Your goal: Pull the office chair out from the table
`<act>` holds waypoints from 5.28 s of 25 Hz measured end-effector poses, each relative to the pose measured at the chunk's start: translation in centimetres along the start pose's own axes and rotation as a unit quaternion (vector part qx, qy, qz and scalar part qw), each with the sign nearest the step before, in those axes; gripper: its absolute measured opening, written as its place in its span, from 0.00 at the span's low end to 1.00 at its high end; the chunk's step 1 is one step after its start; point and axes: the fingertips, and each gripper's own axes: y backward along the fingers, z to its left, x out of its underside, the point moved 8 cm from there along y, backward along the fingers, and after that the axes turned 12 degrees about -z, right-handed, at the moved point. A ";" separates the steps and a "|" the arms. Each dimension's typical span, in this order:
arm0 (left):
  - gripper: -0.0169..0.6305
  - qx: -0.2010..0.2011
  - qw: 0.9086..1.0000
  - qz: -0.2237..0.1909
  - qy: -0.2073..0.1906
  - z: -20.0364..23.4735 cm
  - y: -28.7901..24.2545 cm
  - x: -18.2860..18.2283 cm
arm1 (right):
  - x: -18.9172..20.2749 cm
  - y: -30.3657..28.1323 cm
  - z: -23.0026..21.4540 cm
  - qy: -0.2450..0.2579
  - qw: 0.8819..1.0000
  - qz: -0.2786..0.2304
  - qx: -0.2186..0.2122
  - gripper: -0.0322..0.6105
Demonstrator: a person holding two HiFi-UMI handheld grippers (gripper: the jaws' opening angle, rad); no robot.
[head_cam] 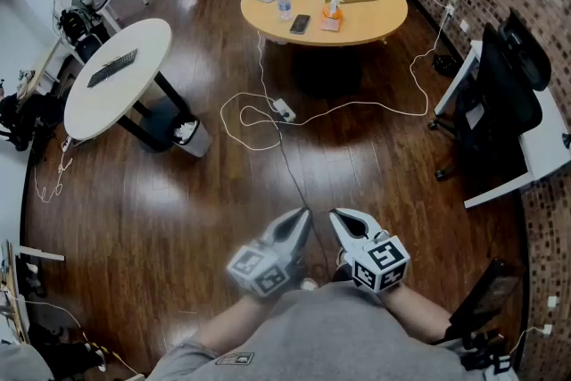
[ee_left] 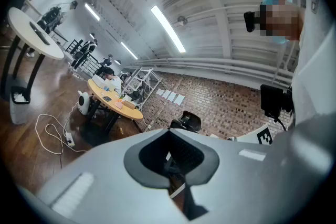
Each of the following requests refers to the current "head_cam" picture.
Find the yellow black striped tape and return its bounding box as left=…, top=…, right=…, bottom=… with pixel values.
left=81, top=328, right=140, bottom=376

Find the black keyboard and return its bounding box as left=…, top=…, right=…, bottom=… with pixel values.
left=87, top=48, right=139, bottom=89

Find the round white table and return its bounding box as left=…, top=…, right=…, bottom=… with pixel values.
left=63, top=17, right=194, bottom=153

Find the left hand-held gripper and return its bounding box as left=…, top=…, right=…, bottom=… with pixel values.
left=227, top=207, right=312, bottom=298

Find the black mesh office chair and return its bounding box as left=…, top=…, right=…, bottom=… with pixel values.
left=428, top=8, right=553, bottom=182

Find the person's grey shirt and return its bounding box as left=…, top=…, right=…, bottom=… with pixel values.
left=146, top=280, right=521, bottom=381

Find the black backpack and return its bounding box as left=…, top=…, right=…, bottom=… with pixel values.
left=60, top=8, right=111, bottom=63

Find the black cable bundle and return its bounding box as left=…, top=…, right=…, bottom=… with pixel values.
left=432, top=52, right=464, bottom=79

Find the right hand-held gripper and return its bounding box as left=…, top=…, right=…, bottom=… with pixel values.
left=328, top=208, right=410, bottom=294

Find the grey trash bin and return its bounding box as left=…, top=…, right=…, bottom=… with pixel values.
left=170, top=115, right=213, bottom=158

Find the person's right forearm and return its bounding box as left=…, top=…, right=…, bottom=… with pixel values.
left=378, top=283, right=452, bottom=345

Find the round wooden table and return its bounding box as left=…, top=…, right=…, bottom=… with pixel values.
left=240, top=0, right=410, bottom=99

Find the orange tissue packet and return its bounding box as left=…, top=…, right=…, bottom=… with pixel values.
left=321, top=0, right=344, bottom=21

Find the person's left forearm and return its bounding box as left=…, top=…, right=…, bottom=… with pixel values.
left=192, top=290, right=280, bottom=357

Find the black smartphone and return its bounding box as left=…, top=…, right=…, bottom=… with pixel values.
left=289, top=13, right=311, bottom=36

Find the white desk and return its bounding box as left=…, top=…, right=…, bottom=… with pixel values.
left=434, top=39, right=571, bottom=210

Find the white cable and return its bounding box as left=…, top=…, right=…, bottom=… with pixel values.
left=508, top=325, right=549, bottom=359
left=285, top=4, right=454, bottom=128
left=33, top=146, right=75, bottom=204
left=256, top=30, right=276, bottom=104
left=219, top=91, right=291, bottom=153

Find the black small monitor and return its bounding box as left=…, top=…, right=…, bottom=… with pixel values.
left=434, top=258, right=521, bottom=376

